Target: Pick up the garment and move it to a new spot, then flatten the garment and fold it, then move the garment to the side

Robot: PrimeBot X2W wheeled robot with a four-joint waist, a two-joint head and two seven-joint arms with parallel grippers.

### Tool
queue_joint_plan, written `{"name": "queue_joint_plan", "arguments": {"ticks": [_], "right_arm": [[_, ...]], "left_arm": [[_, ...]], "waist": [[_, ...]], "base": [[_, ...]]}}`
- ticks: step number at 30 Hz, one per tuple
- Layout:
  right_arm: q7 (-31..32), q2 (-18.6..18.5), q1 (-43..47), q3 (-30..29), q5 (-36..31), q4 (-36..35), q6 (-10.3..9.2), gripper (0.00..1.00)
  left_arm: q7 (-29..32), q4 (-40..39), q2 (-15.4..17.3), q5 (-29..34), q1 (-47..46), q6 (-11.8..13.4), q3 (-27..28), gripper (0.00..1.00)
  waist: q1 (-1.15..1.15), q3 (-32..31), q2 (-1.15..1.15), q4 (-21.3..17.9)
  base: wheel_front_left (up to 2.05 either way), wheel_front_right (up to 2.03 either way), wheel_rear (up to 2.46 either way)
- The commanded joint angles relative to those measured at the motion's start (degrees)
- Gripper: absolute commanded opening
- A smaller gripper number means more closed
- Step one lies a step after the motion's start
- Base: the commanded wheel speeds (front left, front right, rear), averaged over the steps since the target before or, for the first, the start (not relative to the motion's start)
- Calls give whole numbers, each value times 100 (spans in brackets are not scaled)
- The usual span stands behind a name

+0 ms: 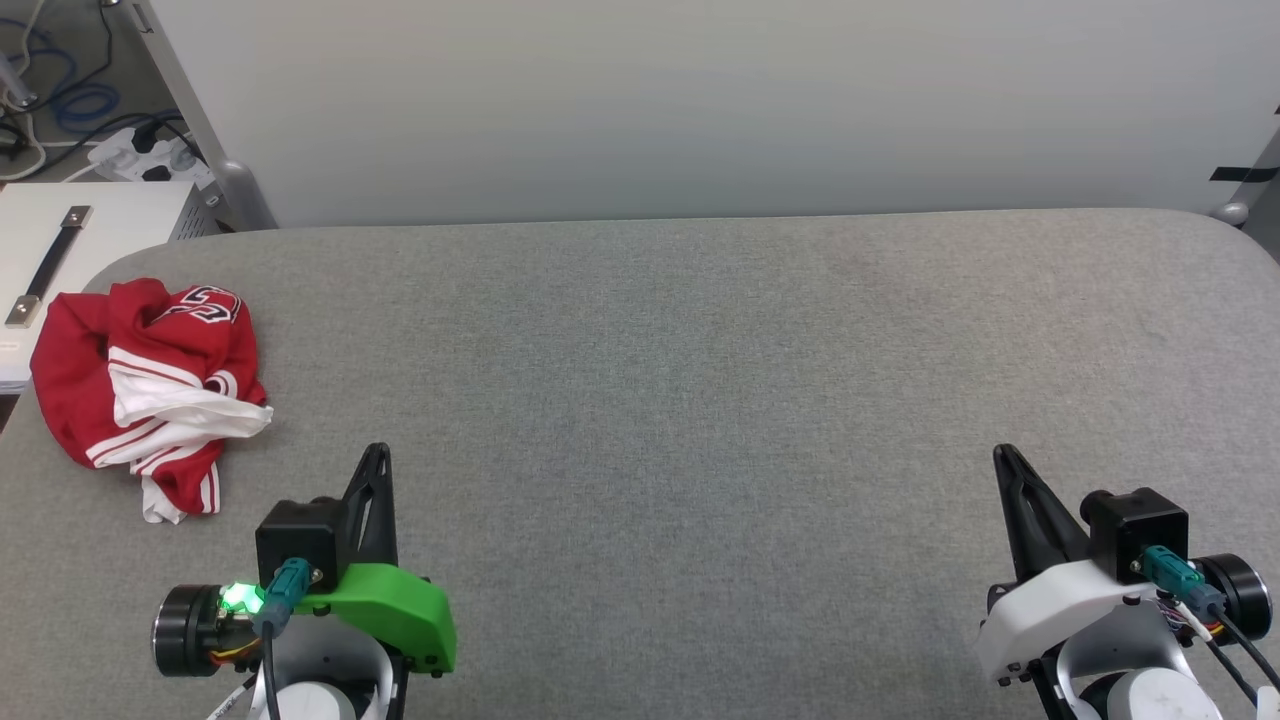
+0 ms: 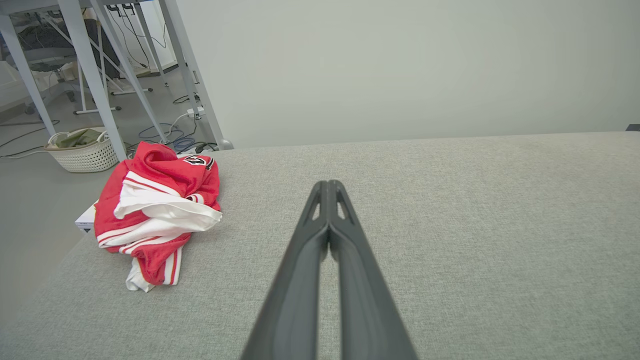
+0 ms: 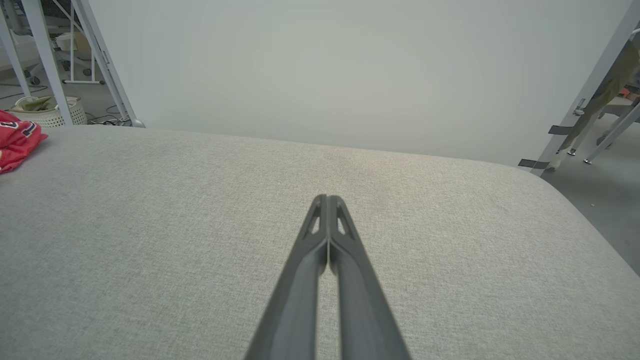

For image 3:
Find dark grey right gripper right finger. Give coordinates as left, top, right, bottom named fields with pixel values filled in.
left=328, top=195, right=412, bottom=360

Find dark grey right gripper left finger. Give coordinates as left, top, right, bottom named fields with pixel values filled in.
left=245, top=194, right=329, bottom=360

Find red basketball jersey white sleeves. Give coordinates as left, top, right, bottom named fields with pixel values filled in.
left=0, top=110, right=49, bottom=175

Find grey fabric sofa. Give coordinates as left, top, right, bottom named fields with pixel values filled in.
left=0, top=124, right=640, bottom=360

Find white backdrop panel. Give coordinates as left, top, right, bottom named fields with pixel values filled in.
left=87, top=0, right=635, bottom=168

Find grey tripod leg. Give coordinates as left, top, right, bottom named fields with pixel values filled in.
left=582, top=102, right=640, bottom=165

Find white woven laundry basket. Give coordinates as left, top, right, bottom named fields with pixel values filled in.
left=10, top=95, right=88, bottom=128

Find green cloth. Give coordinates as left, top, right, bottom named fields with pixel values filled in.
left=21, top=97, right=57, bottom=112

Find small white floor stand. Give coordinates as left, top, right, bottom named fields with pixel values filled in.
left=62, top=15, right=106, bottom=85

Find person leg olive trousers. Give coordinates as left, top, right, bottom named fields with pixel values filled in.
left=545, top=40, right=640, bottom=172

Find black floor cable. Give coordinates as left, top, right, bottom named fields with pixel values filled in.
left=86, top=104, right=132, bottom=127

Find white metal frame post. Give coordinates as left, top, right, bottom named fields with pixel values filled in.
left=0, top=9, right=32, bottom=99
left=72, top=0, right=146, bottom=129
left=21, top=0, right=75, bottom=126

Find grey post with black tape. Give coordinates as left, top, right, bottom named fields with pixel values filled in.
left=518, top=0, right=640, bottom=177

